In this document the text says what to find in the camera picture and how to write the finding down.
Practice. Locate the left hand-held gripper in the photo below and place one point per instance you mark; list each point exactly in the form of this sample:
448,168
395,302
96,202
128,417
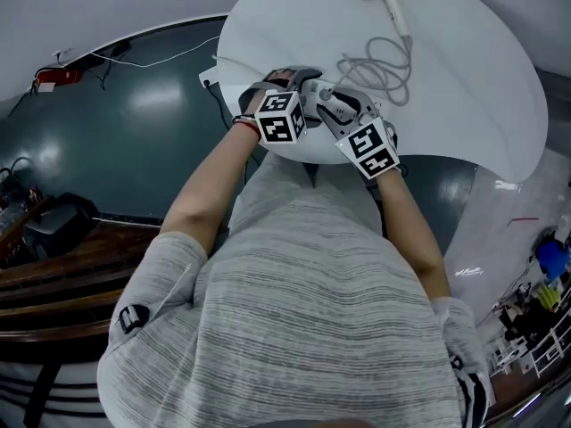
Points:
280,118

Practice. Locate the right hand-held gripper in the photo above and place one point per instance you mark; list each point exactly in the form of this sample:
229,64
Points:
368,147

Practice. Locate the person's left forearm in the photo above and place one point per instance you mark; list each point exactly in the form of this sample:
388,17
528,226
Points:
203,194

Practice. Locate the person's right forearm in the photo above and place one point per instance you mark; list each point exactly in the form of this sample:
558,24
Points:
412,234

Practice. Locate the black power adapter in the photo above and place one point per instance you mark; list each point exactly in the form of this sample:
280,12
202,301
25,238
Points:
120,49

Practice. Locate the person's left hand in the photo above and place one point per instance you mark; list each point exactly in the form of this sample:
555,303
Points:
281,78

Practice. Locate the white floor socket box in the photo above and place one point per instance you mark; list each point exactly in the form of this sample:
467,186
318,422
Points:
209,78

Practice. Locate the grey striped shirt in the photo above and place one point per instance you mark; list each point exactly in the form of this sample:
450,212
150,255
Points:
303,310

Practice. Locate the red fire extinguisher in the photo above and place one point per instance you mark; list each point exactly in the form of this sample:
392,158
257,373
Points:
60,77

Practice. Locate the blue bag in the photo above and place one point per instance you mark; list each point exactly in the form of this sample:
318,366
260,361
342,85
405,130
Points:
552,257

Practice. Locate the yellow green item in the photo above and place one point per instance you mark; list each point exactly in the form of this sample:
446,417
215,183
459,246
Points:
548,298

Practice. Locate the dark wooden desk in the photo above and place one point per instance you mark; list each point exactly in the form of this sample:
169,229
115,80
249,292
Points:
67,279

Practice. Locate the white metal rack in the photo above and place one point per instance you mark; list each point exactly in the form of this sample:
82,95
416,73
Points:
542,350

